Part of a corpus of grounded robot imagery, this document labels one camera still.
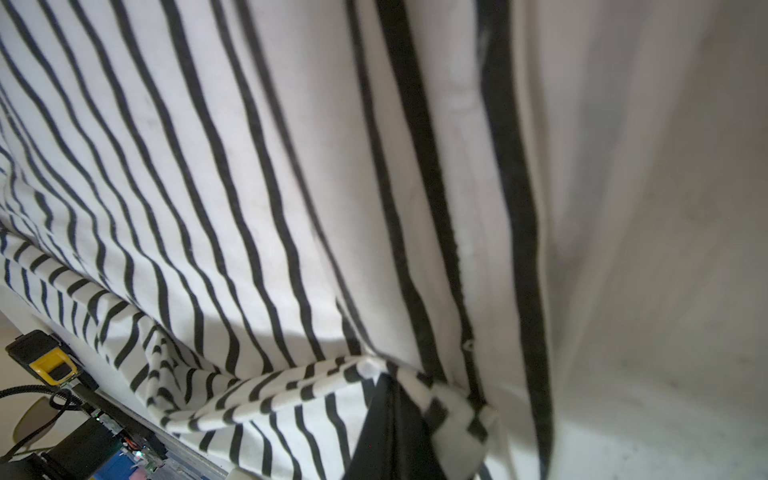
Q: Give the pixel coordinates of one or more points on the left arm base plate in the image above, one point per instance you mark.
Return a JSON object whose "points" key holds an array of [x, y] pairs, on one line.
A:
{"points": [[83, 452]]}

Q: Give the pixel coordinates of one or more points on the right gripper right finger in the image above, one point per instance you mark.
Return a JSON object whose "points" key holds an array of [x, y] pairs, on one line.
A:
{"points": [[414, 457]]}

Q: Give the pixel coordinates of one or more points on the black white striped tank top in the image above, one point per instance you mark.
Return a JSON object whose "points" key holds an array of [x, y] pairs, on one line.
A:
{"points": [[546, 221]]}

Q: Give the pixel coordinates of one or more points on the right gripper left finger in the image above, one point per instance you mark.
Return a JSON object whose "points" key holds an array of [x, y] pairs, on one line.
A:
{"points": [[373, 456]]}

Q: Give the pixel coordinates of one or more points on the yellow black tape measure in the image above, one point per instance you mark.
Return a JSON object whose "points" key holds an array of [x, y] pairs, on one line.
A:
{"points": [[49, 360]]}

